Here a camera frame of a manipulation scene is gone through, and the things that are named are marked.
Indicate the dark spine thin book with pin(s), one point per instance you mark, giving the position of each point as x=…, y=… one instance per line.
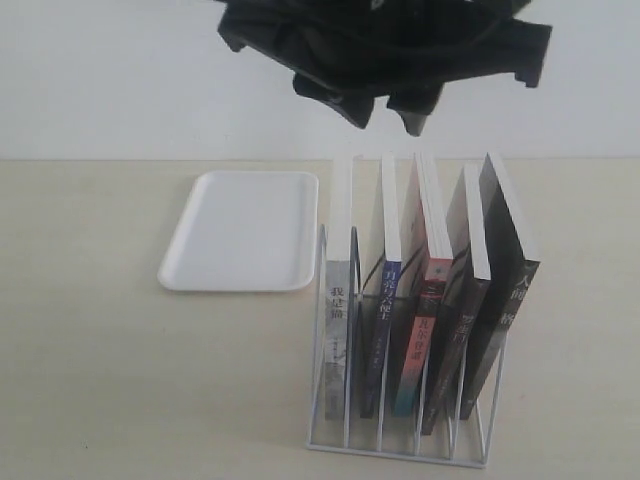
x=466, y=287

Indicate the white wire book rack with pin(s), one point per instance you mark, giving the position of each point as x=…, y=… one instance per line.
x=456, y=442

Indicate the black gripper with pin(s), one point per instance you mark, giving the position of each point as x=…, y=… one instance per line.
x=347, y=53

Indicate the blue spine book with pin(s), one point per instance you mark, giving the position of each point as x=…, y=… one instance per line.
x=382, y=275

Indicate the red spine book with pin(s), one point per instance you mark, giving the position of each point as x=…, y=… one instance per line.
x=427, y=260

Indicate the white plastic tray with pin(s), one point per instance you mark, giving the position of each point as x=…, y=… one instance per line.
x=244, y=231

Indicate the grey spine book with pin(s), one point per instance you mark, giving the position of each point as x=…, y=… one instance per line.
x=338, y=288

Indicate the black cover book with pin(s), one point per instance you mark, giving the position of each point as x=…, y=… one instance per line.
x=514, y=259

